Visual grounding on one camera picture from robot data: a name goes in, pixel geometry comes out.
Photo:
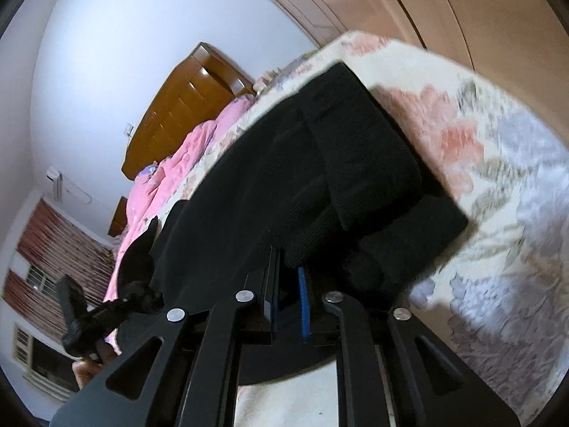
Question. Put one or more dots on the person's left hand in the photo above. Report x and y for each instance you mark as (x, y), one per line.
(84, 370)

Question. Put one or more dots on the wooden wardrobe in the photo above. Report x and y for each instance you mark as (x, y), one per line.
(519, 44)

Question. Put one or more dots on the window with frame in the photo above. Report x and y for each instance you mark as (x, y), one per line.
(35, 326)

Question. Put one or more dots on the wooden nightstand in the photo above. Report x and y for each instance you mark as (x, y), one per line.
(119, 220)

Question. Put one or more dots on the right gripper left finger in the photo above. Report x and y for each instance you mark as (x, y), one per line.
(184, 370)

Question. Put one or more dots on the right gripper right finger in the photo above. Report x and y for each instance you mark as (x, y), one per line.
(389, 369)

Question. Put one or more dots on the wall air conditioner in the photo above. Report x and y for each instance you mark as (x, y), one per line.
(56, 178)

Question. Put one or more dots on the black pants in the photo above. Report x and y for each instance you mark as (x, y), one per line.
(328, 180)

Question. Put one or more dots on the pink blanket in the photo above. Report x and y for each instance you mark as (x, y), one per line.
(158, 182)

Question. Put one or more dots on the wooden headboard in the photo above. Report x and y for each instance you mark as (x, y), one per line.
(197, 90)

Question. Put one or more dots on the red patterned curtain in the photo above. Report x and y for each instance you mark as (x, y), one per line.
(59, 248)

